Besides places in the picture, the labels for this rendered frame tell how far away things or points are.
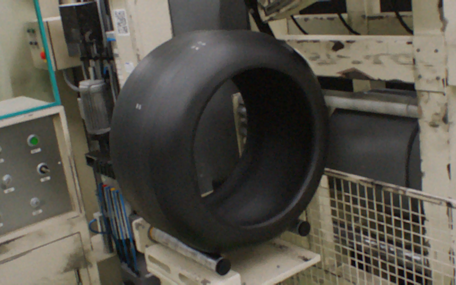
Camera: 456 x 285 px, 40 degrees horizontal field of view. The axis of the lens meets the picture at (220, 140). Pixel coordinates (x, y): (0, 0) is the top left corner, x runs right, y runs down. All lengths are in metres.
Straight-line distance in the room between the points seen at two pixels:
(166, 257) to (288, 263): 0.34
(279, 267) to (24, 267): 0.83
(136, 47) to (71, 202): 0.64
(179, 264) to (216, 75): 0.56
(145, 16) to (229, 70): 0.41
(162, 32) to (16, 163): 0.64
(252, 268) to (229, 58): 0.62
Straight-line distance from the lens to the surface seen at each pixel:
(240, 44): 1.51
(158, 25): 1.82
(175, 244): 1.74
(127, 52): 1.84
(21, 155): 2.07
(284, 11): 1.86
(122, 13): 1.82
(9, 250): 2.08
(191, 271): 1.69
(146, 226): 1.85
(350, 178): 1.82
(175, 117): 1.41
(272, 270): 1.76
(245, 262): 1.82
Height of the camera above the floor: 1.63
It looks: 16 degrees down
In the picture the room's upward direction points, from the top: 8 degrees counter-clockwise
